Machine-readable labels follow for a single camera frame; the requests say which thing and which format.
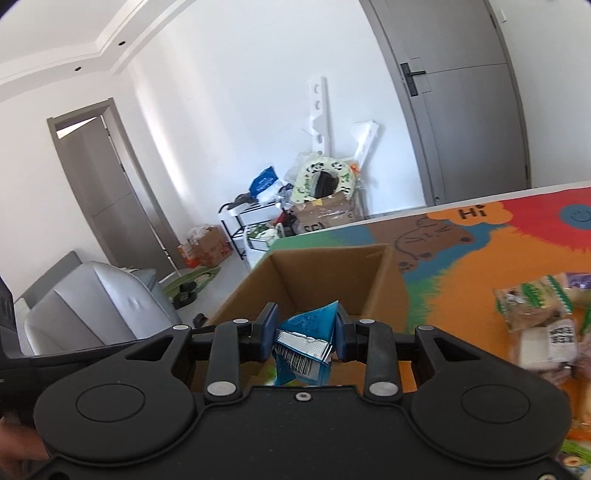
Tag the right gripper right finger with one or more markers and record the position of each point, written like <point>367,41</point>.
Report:
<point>372,343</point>

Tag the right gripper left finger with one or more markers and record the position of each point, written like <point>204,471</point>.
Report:
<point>234,343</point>

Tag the blue snack packet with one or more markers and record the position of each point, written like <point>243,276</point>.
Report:
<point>303,346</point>

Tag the green label bread packet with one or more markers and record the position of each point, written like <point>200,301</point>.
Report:
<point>532,304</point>

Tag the black white label sandwich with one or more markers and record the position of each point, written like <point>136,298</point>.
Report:
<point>548,351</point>

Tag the purple long bread packet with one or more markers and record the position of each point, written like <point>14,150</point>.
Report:
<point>577,287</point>

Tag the left hand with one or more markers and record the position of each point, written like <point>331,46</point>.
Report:
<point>19,443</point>

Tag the open cardboard box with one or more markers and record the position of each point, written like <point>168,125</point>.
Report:
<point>366,282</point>

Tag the green floor rug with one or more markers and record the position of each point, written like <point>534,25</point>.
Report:
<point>183,287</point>

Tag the small orange cardboard box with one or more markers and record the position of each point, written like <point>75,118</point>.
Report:
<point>206,246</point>

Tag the grey white armchair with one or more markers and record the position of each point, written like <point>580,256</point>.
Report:
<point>76,306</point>

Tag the white shopping bag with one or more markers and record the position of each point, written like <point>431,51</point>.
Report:
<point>261,236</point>

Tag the black shoe rack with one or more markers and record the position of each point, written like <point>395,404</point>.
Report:
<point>234,219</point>

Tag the colourful cat table mat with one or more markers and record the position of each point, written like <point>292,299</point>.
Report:
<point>454,258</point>

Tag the taped cardboard box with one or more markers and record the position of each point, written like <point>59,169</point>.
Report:
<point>332,211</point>

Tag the blue plastic bag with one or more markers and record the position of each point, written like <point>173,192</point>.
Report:
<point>263,181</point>

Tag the short white foam board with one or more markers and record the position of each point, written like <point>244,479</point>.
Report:
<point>365,134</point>

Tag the tall white foam board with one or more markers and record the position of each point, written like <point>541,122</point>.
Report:
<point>318,121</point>

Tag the grey door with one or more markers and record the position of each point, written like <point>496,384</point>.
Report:
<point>457,87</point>
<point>112,190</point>

